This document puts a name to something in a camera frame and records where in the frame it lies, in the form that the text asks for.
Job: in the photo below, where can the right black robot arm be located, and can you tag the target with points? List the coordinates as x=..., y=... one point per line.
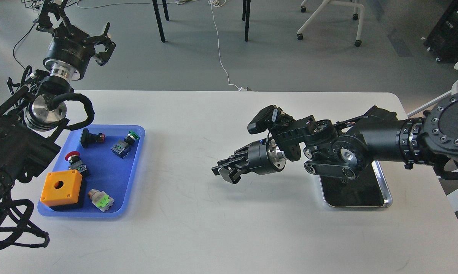
x=344, y=149

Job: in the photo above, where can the black table leg right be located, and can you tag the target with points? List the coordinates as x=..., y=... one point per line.
x=246, y=7

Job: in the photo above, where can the orange button enclosure box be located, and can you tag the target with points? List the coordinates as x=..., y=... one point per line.
x=63, y=189

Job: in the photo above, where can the black table leg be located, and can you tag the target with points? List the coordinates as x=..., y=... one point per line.
x=158, y=17
x=246, y=7

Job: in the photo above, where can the red emergency stop button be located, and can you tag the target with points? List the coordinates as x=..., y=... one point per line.
x=75, y=163

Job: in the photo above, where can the white chair base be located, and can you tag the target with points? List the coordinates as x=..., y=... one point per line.
x=319, y=16

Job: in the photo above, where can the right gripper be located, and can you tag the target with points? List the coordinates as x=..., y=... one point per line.
x=264, y=157

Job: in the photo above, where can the metal tray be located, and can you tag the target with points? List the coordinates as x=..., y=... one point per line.
x=369, y=191

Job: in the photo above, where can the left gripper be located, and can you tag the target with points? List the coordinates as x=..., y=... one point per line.
x=67, y=51

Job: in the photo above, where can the green push button switch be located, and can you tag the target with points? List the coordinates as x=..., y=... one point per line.
x=123, y=147

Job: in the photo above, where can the black table leg left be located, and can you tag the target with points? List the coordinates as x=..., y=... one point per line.
x=158, y=17

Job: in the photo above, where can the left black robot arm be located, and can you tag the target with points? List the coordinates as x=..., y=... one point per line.
x=41, y=106

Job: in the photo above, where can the blue plastic tray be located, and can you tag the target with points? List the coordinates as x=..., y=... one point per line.
x=108, y=172

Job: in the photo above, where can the light green selector switch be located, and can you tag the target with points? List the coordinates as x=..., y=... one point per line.
x=100, y=199

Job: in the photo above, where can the black equipment case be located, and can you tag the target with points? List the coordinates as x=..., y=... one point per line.
x=442, y=42

